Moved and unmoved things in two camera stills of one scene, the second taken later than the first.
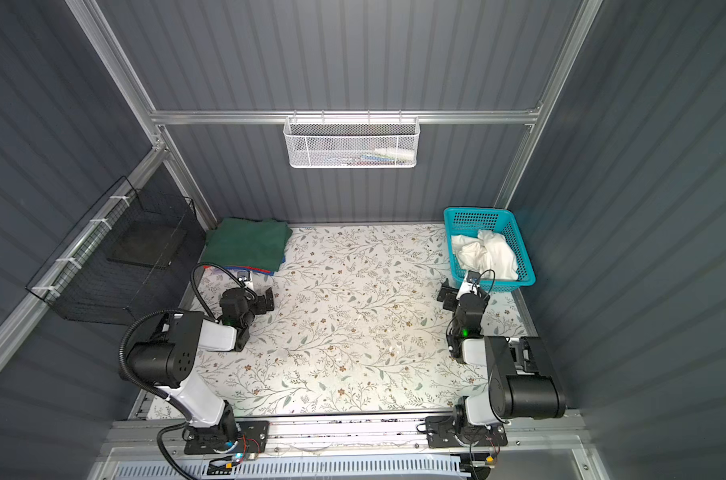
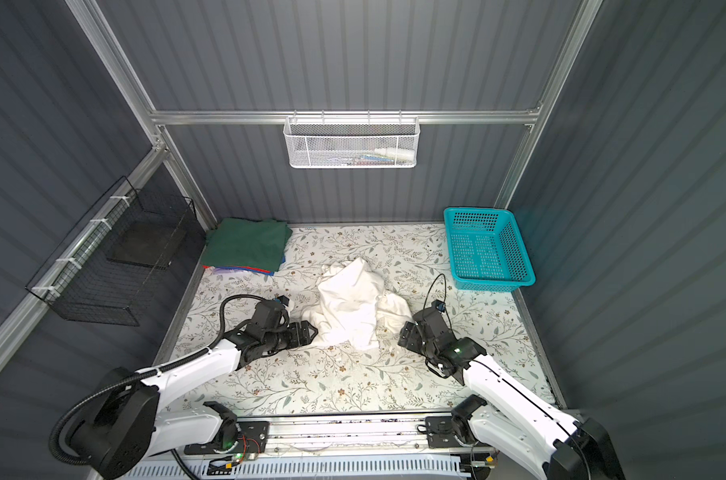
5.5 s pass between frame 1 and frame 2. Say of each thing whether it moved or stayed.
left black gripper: moved
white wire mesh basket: stayed
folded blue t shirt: stayed
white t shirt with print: moved
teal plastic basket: stayed
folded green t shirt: stayed
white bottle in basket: stayed
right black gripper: moved
